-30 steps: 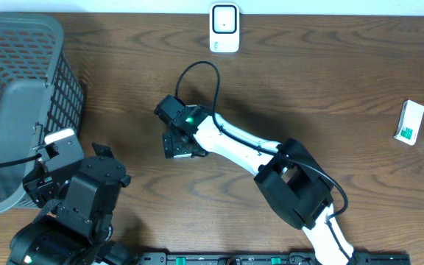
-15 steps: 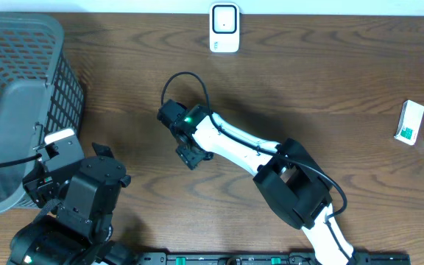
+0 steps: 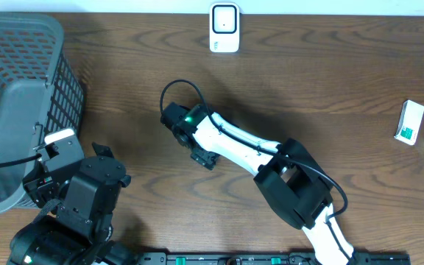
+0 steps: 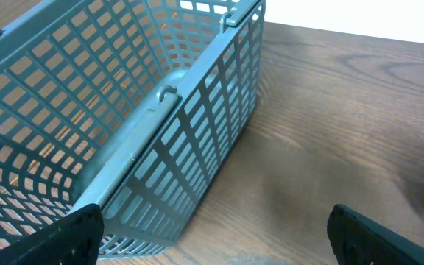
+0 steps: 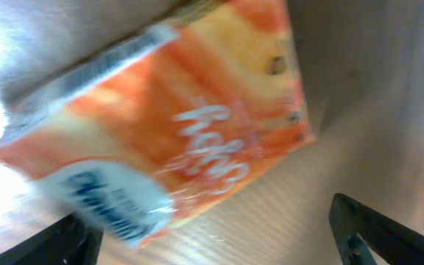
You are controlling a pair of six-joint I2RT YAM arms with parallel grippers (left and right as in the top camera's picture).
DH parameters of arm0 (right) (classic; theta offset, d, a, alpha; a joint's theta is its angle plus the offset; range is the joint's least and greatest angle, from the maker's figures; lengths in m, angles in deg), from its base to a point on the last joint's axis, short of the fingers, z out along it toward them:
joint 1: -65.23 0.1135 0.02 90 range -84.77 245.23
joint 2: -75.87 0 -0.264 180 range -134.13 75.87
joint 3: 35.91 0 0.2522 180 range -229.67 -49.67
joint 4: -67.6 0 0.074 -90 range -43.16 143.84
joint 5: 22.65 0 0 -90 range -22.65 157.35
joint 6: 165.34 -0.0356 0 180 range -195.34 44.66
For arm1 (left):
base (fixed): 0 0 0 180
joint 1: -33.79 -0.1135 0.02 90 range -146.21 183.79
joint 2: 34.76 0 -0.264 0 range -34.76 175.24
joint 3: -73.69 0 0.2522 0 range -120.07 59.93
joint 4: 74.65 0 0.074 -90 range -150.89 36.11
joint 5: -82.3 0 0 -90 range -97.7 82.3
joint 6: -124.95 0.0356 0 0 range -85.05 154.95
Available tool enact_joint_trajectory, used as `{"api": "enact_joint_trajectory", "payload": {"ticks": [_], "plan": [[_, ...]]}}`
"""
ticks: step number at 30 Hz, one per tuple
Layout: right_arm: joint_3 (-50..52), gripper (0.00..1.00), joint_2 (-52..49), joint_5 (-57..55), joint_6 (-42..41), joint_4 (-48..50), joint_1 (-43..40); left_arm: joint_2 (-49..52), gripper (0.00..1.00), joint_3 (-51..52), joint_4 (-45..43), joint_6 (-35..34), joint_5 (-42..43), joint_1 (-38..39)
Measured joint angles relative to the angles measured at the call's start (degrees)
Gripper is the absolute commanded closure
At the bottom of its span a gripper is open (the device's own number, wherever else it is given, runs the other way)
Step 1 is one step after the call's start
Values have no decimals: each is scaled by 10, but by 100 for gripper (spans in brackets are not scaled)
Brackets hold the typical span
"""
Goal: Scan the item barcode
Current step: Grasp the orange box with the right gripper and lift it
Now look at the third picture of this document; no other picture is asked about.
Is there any white medicine box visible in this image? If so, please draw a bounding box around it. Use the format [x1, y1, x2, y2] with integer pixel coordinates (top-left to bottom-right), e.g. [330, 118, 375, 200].
[394, 100, 424, 146]

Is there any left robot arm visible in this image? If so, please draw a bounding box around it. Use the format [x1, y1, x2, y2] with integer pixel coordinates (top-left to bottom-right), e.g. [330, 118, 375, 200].
[7, 129, 138, 264]

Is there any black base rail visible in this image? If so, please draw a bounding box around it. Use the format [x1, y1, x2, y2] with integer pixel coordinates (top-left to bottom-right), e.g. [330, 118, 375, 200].
[136, 252, 411, 265]

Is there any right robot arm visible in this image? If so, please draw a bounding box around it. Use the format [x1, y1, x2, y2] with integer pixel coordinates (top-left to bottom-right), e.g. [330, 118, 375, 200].
[160, 102, 356, 264]

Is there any grey plastic mesh basket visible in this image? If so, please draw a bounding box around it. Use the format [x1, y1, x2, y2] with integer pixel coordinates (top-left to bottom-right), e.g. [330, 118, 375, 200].
[0, 13, 86, 213]

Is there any right black cable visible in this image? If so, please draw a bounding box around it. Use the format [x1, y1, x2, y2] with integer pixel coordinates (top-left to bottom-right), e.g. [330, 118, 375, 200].
[159, 79, 356, 265]

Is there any white barcode scanner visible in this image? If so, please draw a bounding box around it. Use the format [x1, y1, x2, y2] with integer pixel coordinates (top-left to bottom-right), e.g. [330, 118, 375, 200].
[209, 2, 240, 53]

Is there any left black cable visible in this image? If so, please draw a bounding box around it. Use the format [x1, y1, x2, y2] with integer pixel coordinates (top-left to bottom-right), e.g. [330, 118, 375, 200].
[0, 152, 43, 172]

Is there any black cable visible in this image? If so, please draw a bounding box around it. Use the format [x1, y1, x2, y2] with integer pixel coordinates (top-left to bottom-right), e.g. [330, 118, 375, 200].
[159, 79, 356, 265]
[0, 152, 43, 172]

